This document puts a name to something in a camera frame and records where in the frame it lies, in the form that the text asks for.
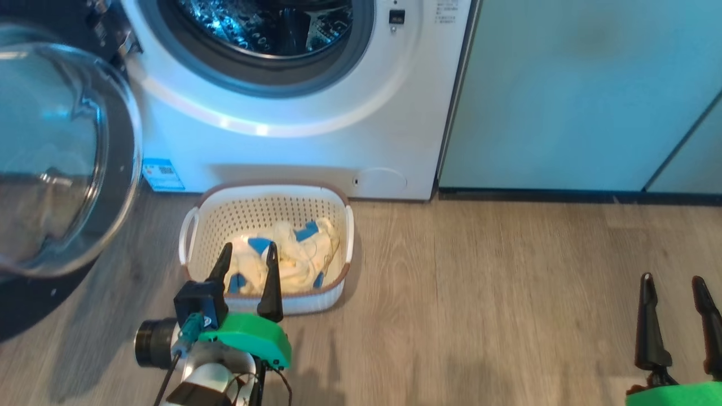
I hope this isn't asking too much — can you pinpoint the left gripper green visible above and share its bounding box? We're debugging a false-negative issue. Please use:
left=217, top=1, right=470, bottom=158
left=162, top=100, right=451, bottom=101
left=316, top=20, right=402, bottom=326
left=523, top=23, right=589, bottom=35
left=197, top=241, right=293, bottom=371

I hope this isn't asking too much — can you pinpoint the stainless steel washing machine drum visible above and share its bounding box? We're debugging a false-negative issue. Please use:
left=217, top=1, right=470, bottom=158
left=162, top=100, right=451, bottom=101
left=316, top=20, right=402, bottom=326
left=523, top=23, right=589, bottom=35
left=174, top=0, right=355, bottom=58

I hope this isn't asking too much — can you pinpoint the cream garment with blue patches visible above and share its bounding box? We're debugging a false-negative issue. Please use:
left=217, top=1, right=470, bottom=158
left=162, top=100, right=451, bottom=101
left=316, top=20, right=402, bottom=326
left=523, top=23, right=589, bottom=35
left=226, top=236, right=283, bottom=295
left=271, top=217, right=342, bottom=292

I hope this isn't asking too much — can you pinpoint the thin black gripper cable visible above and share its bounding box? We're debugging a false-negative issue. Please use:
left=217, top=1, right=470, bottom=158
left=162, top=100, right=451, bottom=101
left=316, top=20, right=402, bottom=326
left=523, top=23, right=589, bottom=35
left=226, top=365, right=294, bottom=406

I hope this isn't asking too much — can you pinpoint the metal door hinge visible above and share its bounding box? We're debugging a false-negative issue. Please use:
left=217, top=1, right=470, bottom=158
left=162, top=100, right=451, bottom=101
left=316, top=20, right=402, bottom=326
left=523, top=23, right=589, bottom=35
left=85, top=0, right=143, bottom=64

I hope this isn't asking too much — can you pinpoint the round dark glass washer door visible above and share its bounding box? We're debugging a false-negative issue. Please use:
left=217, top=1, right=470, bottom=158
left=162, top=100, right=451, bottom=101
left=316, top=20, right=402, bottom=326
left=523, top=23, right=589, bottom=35
left=0, top=0, right=145, bottom=345

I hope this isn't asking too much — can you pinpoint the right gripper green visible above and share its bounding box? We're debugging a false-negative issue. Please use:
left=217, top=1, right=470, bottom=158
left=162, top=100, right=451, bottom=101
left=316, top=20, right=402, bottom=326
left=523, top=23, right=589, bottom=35
left=626, top=273, right=722, bottom=406

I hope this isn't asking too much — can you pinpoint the blue energy label sticker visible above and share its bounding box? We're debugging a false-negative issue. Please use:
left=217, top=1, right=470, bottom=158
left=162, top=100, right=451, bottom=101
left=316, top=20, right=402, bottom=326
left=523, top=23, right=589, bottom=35
left=142, top=158, right=186, bottom=193

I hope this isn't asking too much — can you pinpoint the thin black camera cable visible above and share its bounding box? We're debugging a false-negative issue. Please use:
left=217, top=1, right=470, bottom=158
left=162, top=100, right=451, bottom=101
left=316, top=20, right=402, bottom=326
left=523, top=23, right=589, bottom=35
left=152, top=350, right=183, bottom=406

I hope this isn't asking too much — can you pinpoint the black cabinet plinth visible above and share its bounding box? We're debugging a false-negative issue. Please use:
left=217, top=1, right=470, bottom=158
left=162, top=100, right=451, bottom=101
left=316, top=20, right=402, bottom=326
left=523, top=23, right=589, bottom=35
left=437, top=187, right=722, bottom=206

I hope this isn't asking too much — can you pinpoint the white perforated laundry basket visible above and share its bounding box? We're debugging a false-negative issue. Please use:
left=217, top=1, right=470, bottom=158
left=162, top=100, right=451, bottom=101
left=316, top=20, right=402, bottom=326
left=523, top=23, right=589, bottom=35
left=178, top=180, right=355, bottom=315

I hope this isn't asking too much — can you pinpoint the white front-load washing machine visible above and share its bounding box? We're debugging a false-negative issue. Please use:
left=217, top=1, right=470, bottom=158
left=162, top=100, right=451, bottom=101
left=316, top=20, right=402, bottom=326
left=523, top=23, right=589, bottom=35
left=117, top=0, right=481, bottom=201

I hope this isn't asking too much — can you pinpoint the pale teal cabinet panel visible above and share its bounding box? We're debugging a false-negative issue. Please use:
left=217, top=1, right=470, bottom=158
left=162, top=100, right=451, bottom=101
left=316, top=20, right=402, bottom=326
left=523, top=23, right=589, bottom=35
left=646, top=93, right=722, bottom=195
left=439, top=0, right=722, bottom=192

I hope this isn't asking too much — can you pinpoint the small text sticker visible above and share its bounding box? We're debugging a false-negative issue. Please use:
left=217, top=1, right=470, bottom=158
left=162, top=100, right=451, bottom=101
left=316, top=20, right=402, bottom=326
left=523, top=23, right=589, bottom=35
left=434, top=0, right=461, bottom=24

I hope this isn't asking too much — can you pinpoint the round white filter cover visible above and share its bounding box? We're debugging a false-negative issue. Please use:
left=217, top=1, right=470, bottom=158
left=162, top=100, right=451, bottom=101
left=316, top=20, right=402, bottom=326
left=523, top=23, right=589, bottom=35
left=352, top=167, right=408, bottom=193

